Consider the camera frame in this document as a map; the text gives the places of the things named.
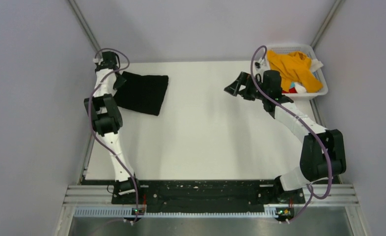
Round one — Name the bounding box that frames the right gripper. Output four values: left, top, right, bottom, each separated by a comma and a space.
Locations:
225, 72, 269, 101

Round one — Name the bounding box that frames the black t shirt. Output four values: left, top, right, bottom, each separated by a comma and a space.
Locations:
114, 71, 169, 116

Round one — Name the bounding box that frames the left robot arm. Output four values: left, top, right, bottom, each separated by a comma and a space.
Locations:
84, 48, 142, 203

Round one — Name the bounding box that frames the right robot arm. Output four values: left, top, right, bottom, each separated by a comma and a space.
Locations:
224, 70, 347, 203

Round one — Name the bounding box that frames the red blue cloth in basket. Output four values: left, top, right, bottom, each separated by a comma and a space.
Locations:
281, 82, 298, 94

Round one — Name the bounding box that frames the orange t shirt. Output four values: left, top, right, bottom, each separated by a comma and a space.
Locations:
267, 50, 323, 93

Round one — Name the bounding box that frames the white plastic basket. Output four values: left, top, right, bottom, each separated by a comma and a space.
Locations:
264, 43, 329, 100

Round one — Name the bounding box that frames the white cloth in basket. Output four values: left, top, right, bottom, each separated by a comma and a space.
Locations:
309, 59, 324, 73

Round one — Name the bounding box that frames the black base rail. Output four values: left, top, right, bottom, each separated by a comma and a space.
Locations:
111, 180, 305, 213

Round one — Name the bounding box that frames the white cable duct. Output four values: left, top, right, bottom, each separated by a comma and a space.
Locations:
74, 206, 278, 218

